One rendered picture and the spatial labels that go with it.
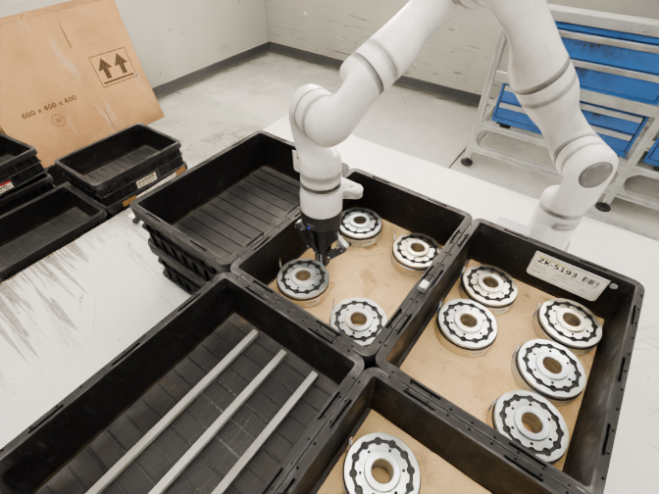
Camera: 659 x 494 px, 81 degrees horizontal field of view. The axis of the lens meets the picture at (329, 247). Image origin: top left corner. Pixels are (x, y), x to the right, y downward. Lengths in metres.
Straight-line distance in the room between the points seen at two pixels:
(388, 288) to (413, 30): 0.45
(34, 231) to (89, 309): 0.93
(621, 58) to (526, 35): 1.75
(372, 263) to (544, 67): 0.46
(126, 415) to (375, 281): 0.49
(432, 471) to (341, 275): 0.38
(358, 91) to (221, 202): 0.54
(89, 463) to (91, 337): 0.36
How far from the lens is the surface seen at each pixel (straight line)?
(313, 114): 0.56
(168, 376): 0.73
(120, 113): 3.33
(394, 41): 0.61
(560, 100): 0.79
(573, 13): 2.41
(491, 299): 0.78
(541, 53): 0.74
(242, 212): 0.97
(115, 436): 0.72
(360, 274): 0.80
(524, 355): 0.73
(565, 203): 0.93
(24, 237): 1.95
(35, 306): 1.14
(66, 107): 3.20
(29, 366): 1.03
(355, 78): 0.58
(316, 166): 0.61
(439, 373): 0.70
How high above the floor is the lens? 1.44
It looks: 45 degrees down
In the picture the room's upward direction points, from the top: straight up
